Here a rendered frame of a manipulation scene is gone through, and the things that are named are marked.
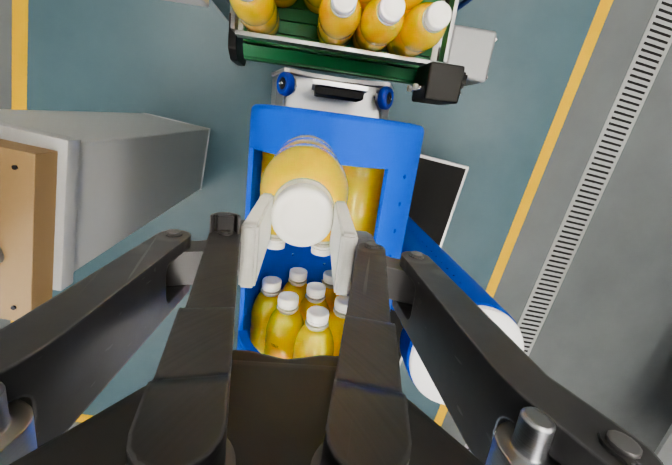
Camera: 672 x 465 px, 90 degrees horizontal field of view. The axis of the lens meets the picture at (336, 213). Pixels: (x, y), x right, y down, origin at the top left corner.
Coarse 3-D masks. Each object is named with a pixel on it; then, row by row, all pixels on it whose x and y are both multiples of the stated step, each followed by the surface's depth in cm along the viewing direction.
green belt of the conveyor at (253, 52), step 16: (432, 0) 70; (288, 16) 69; (304, 16) 69; (288, 32) 70; (304, 32) 70; (256, 48) 70; (272, 48) 70; (304, 48) 71; (384, 48) 72; (288, 64) 73; (304, 64) 73; (320, 64) 72; (336, 64) 72; (352, 64) 72; (368, 64) 72; (384, 64) 73; (400, 64) 73; (384, 80) 77; (400, 80) 76
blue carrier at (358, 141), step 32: (256, 128) 49; (288, 128) 45; (320, 128) 43; (352, 128) 43; (384, 128) 44; (416, 128) 49; (256, 160) 59; (352, 160) 44; (384, 160) 46; (416, 160) 52; (256, 192) 62; (384, 192) 48; (384, 224) 49; (288, 256) 75; (320, 256) 77; (256, 288) 70
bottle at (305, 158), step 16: (288, 144) 31; (304, 144) 28; (320, 144) 31; (272, 160) 26; (288, 160) 24; (304, 160) 24; (320, 160) 24; (336, 160) 27; (272, 176) 24; (288, 176) 23; (304, 176) 23; (320, 176) 23; (336, 176) 24; (272, 192) 23; (336, 192) 24
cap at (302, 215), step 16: (288, 192) 20; (304, 192) 20; (320, 192) 20; (272, 208) 20; (288, 208) 20; (304, 208) 20; (320, 208) 20; (272, 224) 21; (288, 224) 21; (304, 224) 21; (320, 224) 21; (288, 240) 21; (304, 240) 21; (320, 240) 21
